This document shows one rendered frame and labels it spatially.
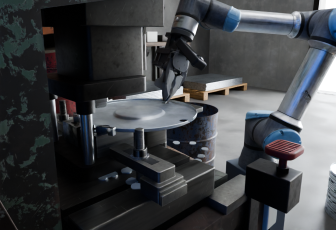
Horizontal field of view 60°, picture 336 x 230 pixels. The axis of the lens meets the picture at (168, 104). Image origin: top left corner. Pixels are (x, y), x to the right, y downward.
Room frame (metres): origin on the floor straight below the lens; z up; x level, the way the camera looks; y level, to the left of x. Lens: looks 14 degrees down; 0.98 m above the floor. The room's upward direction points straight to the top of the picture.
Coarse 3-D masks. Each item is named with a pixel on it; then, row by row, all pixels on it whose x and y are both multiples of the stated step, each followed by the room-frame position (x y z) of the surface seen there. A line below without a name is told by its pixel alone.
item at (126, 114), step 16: (96, 112) 0.71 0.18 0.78; (112, 112) 0.71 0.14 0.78; (128, 112) 0.69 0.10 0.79; (144, 112) 0.69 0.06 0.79; (160, 112) 0.69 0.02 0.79; (176, 112) 0.71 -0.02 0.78; (192, 112) 0.71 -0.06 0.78; (128, 128) 0.58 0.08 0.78; (144, 128) 0.56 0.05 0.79; (160, 128) 0.57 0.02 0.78
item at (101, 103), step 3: (99, 99) 0.60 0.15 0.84; (102, 99) 0.61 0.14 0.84; (105, 99) 0.61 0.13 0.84; (96, 102) 0.60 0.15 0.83; (99, 102) 0.60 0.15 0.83; (102, 102) 0.61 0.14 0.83; (105, 102) 0.61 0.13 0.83; (96, 105) 0.60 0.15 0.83; (99, 105) 0.60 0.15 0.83; (102, 105) 0.61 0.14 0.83; (105, 105) 0.61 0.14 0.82
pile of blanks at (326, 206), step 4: (332, 176) 1.43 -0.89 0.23; (328, 180) 1.48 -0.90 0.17; (332, 180) 1.43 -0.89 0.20; (328, 184) 1.46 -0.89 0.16; (332, 184) 1.42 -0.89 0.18; (328, 188) 1.47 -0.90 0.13; (332, 188) 1.42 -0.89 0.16; (328, 192) 1.45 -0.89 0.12; (332, 192) 1.43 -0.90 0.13; (328, 196) 1.46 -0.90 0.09; (332, 196) 1.41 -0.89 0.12; (328, 200) 1.44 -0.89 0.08; (332, 200) 1.42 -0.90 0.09; (328, 204) 1.43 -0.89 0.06; (332, 204) 1.40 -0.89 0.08; (328, 208) 1.43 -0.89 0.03; (332, 208) 1.39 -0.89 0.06; (328, 212) 1.42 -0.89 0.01; (332, 212) 1.41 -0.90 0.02; (332, 216) 1.40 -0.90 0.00
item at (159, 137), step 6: (198, 108) 0.76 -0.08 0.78; (144, 132) 0.66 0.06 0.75; (150, 132) 0.67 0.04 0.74; (156, 132) 0.68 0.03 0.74; (162, 132) 0.69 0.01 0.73; (144, 138) 0.66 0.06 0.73; (150, 138) 0.67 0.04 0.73; (156, 138) 0.68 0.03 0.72; (162, 138) 0.69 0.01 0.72; (150, 144) 0.67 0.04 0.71; (156, 144) 0.68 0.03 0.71; (162, 144) 0.69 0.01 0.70
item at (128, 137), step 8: (64, 120) 0.65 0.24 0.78; (72, 120) 0.65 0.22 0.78; (64, 128) 0.64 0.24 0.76; (72, 128) 0.61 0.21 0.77; (80, 128) 0.59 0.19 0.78; (64, 136) 0.64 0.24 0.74; (72, 136) 0.61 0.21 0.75; (80, 136) 0.58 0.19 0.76; (96, 136) 0.54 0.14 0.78; (104, 136) 0.55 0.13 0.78; (112, 136) 0.56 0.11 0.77; (120, 136) 0.58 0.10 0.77; (128, 136) 0.59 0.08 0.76; (80, 144) 0.60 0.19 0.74; (96, 144) 0.54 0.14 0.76; (104, 144) 0.55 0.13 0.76; (112, 144) 0.56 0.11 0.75; (96, 152) 0.54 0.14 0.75; (104, 152) 0.55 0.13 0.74
